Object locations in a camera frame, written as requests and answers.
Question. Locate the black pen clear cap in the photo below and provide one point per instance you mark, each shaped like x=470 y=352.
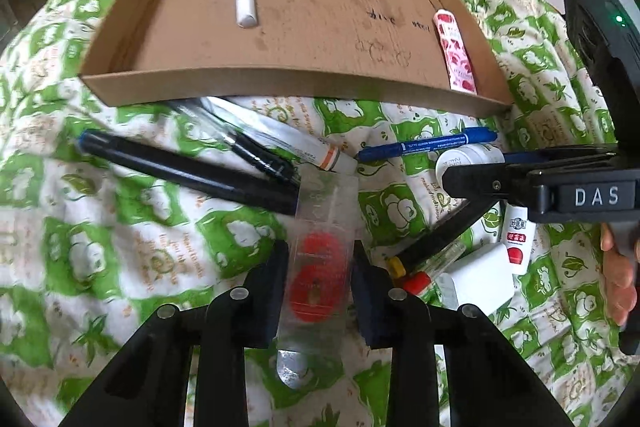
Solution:
x=260 y=162

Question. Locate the brown cardboard tray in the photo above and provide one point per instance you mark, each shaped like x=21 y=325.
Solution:
x=310 y=7

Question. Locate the white squeeze tube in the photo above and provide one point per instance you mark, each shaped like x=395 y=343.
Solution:
x=300 y=144

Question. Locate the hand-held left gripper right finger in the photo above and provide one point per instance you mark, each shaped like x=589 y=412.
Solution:
x=367 y=302

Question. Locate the clear case red tape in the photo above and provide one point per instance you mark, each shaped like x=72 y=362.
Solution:
x=317 y=257

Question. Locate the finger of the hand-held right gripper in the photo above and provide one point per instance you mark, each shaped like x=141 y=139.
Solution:
x=485 y=182

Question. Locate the white pill bottle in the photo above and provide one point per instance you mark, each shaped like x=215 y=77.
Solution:
x=470 y=154

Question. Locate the black pen yellow cap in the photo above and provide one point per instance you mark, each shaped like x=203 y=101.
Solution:
x=440 y=239

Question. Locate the pink floral tube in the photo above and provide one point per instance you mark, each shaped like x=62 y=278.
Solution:
x=456 y=52

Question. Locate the clear tube red cap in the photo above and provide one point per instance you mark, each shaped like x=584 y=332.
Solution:
x=417 y=283

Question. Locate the green white printed blanket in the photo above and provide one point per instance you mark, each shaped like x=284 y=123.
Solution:
x=75 y=232

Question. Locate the black marker blue end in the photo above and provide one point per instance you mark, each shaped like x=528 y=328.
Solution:
x=175 y=169

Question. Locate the white spray bottle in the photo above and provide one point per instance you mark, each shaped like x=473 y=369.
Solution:
x=482 y=277

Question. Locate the person's right hand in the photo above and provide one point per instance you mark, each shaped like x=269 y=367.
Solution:
x=620 y=277

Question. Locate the small white bottle red label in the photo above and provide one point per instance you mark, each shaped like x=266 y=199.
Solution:
x=517 y=252

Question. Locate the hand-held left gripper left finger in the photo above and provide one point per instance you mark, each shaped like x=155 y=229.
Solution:
x=265 y=302

